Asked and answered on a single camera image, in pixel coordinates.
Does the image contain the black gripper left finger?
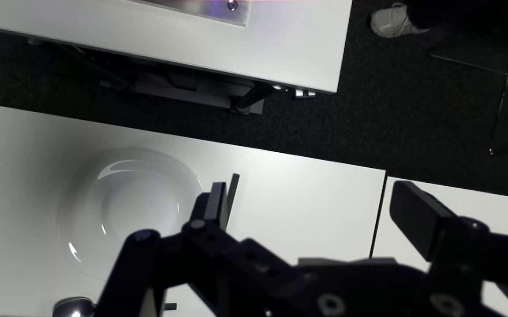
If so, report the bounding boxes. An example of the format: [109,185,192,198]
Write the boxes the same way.
[184,173,240,233]

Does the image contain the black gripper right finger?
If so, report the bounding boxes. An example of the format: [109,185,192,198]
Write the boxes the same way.
[390,182,460,263]

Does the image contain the white shallow bowl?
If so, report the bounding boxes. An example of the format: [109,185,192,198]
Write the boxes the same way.
[58,148,201,280]

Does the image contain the white shoe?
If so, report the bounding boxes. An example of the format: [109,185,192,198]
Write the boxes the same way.
[371,2,425,39]

